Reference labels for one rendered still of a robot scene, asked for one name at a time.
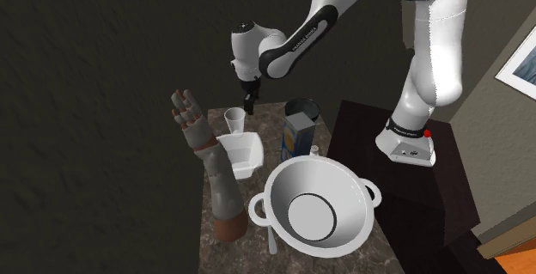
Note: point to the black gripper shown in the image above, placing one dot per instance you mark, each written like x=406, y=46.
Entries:
x=250, y=87

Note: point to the grey forearm and hand figure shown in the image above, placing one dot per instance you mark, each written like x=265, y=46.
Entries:
x=222, y=181

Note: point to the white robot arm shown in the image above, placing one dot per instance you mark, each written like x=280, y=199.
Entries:
x=435, y=55

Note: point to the clear plastic cup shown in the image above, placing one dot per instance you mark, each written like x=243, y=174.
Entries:
x=235, y=119

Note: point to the dark round pot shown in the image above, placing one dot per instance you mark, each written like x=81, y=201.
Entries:
x=301, y=107

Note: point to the white square bowl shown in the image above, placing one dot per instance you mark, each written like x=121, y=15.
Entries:
x=243, y=156

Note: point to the blue and yellow box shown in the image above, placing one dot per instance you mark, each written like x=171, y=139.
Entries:
x=295, y=141

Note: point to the small white shaker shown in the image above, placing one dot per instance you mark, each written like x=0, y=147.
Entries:
x=314, y=151

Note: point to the dark robot stand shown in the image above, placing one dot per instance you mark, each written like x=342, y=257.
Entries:
x=418, y=189

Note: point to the white framed wall picture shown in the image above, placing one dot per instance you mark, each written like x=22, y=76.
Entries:
x=521, y=70

